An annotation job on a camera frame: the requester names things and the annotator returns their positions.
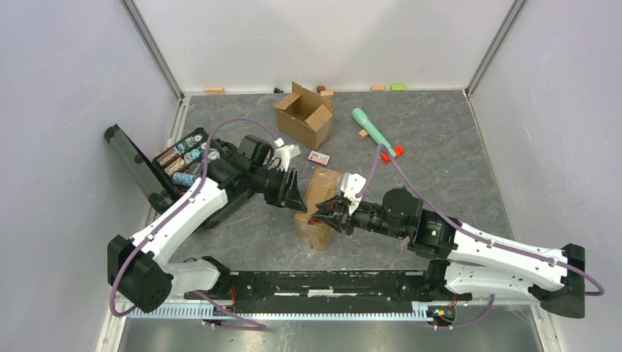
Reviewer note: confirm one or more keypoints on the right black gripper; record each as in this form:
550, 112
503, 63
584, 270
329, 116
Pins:
334, 215

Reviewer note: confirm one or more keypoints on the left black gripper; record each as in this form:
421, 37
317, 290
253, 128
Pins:
293, 199

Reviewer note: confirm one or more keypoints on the brown cardboard express box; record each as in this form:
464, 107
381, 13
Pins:
305, 116

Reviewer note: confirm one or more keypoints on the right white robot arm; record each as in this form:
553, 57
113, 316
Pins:
463, 259

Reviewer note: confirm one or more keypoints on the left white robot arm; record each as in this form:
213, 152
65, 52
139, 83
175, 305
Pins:
139, 267

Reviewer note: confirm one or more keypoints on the small red white box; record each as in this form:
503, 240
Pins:
318, 158

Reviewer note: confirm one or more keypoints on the small brown wooden cube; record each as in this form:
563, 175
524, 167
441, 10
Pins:
362, 134

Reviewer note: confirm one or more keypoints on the black case with poker chips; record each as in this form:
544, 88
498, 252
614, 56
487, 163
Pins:
169, 175

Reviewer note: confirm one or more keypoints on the tan block far left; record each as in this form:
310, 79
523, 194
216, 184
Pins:
214, 91

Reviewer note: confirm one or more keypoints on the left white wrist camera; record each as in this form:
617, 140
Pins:
283, 154

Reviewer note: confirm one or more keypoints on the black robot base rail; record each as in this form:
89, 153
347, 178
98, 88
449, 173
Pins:
318, 292

